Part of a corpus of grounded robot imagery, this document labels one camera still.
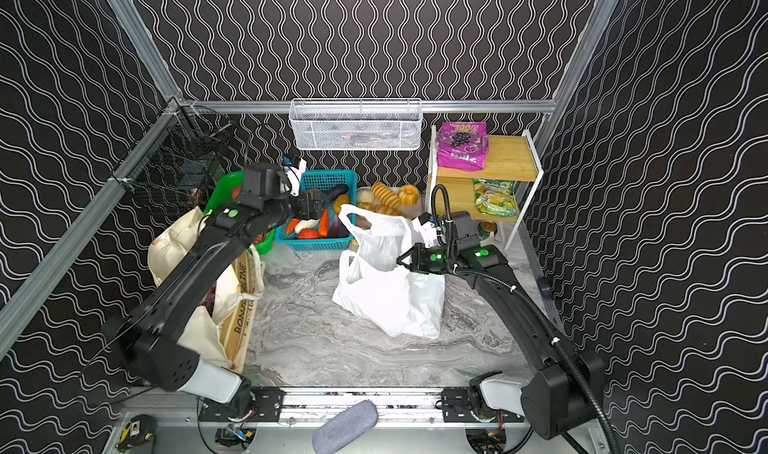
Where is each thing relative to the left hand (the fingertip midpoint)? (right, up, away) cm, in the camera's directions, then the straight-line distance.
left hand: (323, 195), depth 75 cm
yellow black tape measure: (-41, -55, -6) cm, 69 cm away
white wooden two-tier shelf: (+51, +12, +10) cm, 54 cm away
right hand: (+19, -17, +1) cm, 26 cm away
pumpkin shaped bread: (+25, +5, +42) cm, 49 cm away
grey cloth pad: (+6, -55, -5) cm, 55 cm away
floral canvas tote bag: (-22, -34, 0) cm, 40 cm away
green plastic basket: (-46, +4, +37) cm, 59 cm away
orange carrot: (-6, -9, +31) cm, 33 cm away
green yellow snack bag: (+51, +1, +20) cm, 54 cm away
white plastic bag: (+15, -24, -1) cm, 28 cm away
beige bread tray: (+8, +3, +41) cm, 42 cm away
